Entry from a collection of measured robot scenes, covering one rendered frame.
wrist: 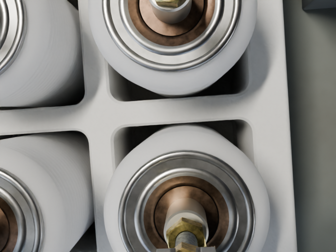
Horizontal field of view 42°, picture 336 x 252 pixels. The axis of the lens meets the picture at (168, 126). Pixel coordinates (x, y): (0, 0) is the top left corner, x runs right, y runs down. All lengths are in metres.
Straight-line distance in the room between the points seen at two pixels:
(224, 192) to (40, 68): 0.13
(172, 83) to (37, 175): 0.09
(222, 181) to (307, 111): 0.28
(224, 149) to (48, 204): 0.10
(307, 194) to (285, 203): 0.19
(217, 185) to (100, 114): 0.11
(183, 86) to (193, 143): 0.03
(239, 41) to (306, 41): 0.27
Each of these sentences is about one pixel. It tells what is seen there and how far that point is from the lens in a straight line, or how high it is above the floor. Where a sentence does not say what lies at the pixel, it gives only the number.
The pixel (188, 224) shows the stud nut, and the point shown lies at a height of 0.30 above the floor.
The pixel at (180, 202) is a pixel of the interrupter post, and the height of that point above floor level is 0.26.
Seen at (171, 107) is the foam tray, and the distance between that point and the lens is 0.31.
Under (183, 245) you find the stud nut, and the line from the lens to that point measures 0.17.
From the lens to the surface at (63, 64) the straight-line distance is 0.31.
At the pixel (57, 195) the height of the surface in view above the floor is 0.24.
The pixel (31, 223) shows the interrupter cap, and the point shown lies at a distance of 0.26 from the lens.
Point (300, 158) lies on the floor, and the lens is 0.51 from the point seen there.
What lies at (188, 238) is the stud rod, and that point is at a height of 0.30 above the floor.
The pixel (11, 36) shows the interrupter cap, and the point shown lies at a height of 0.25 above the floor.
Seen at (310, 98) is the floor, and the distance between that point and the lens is 0.51.
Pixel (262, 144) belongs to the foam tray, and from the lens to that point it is 0.32.
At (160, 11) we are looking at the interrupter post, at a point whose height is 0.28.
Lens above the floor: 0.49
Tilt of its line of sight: 87 degrees down
